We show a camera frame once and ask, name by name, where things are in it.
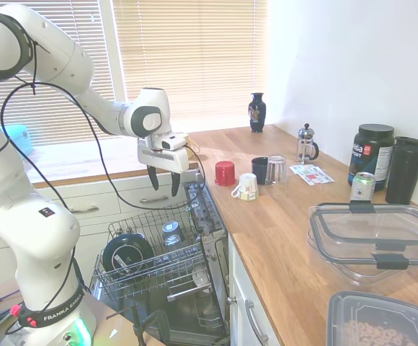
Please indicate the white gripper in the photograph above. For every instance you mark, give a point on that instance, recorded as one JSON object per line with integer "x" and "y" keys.
{"x": 162, "y": 159}

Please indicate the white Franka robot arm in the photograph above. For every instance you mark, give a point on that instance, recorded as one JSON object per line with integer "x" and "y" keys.
{"x": 50, "y": 54}

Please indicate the stainless dishwasher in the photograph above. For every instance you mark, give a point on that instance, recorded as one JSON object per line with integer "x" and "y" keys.
{"x": 209, "y": 212}

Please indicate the white patterned mug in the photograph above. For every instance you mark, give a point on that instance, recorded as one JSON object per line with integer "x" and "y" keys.
{"x": 248, "y": 187}

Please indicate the dark navy mug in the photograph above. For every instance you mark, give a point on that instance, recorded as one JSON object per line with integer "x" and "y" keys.
{"x": 258, "y": 169}

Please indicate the yellow cup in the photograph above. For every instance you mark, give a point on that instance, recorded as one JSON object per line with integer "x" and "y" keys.
{"x": 185, "y": 138}

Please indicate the red cup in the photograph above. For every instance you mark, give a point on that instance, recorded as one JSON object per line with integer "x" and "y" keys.
{"x": 225, "y": 173}

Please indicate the black plate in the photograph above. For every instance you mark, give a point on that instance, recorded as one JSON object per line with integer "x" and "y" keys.
{"x": 129, "y": 252}

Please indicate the dark blue vase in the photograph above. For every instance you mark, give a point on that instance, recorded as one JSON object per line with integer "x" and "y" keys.
{"x": 256, "y": 115}

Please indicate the clear glass tumbler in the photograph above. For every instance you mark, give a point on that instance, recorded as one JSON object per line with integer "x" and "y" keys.
{"x": 277, "y": 169}

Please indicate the beige window blind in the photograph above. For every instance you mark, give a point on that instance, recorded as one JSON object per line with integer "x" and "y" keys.
{"x": 194, "y": 54}
{"x": 72, "y": 29}

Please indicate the glass french press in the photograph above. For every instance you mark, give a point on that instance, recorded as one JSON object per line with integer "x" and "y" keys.
{"x": 305, "y": 144}

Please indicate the printed paper leaflet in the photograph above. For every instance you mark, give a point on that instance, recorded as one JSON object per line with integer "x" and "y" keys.
{"x": 311, "y": 174}

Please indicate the light blue box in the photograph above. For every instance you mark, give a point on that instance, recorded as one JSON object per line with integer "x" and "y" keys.
{"x": 18, "y": 138}

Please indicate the red connector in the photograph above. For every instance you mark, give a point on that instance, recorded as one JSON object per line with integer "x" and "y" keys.
{"x": 15, "y": 310}

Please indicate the silver green drink can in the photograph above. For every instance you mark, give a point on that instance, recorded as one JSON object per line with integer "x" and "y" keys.
{"x": 362, "y": 187}

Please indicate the black protein powder jar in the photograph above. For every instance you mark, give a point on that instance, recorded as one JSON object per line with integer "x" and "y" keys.
{"x": 371, "y": 147}

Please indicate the clear lidded food container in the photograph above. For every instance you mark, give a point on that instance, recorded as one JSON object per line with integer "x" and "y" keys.
{"x": 371, "y": 234}

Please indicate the black shaker bottle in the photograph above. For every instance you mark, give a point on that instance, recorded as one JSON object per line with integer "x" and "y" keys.
{"x": 405, "y": 169}

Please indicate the gray container with cereal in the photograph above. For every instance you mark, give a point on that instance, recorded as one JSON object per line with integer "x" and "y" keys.
{"x": 374, "y": 320}

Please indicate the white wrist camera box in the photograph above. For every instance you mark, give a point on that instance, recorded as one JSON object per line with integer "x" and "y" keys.
{"x": 173, "y": 142}

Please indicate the black camera tripod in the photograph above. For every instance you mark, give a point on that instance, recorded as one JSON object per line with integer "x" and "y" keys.
{"x": 140, "y": 329}

